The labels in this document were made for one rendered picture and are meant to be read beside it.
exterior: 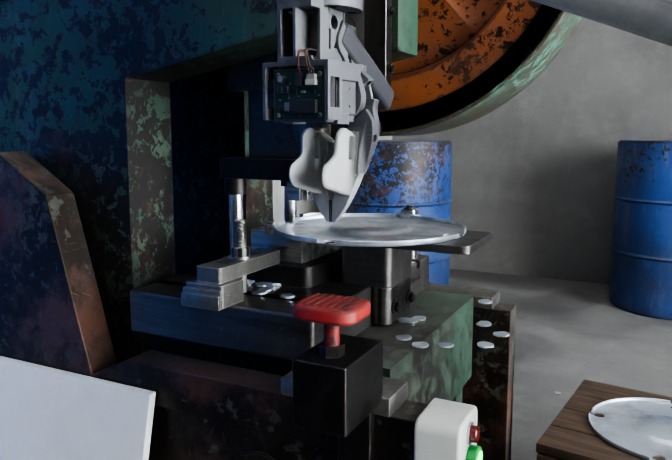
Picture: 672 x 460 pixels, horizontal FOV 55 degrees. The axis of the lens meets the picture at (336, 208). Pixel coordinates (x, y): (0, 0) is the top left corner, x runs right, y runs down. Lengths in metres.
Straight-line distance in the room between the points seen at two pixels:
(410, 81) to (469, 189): 3.08
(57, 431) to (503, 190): 3.60
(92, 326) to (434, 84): 0.75
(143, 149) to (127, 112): 0.06
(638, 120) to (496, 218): 1.02
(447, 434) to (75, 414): 0.54
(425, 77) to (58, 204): 0.71
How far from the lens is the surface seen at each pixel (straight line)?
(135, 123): 1.00
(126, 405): 0.94
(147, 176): 1.01
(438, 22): 1.34
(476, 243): 0.90
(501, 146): 4.30
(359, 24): 1.05
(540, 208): 4.28
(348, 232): 0.94
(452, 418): 0.73
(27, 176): 1.04
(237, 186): 0.99
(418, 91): 1.30
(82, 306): 1.01
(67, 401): 1.02
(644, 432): 1.44
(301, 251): 0.96
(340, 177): 0.61
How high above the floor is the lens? 0.93
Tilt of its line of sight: 7 degrees down
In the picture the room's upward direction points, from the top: straight up
